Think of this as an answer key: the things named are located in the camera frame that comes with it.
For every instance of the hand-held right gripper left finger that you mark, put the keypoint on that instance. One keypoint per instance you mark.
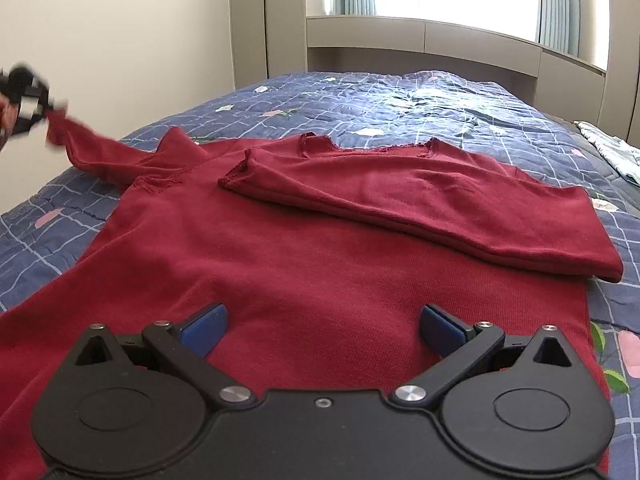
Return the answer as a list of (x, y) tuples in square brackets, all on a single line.
[(206, 329)]

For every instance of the dark red knit sweater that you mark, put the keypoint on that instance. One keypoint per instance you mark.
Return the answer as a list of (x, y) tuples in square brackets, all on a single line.
[(300, 270)]

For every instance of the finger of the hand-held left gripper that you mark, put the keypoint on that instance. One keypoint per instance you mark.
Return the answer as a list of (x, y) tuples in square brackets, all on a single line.
[(54, 106)]

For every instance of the light patterned folded cloth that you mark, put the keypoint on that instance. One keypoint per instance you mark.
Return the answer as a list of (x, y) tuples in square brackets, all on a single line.
[(611, 152)]

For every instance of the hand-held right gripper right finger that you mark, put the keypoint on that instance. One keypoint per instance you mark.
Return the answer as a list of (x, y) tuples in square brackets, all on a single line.
[(439, 330)]

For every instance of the beige bed surround cabinet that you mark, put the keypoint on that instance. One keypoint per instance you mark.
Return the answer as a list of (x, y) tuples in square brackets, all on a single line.
[(450, 40)]

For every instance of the blue floral checked quilt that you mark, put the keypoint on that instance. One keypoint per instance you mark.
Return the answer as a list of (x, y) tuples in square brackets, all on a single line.
[(400, 100)]

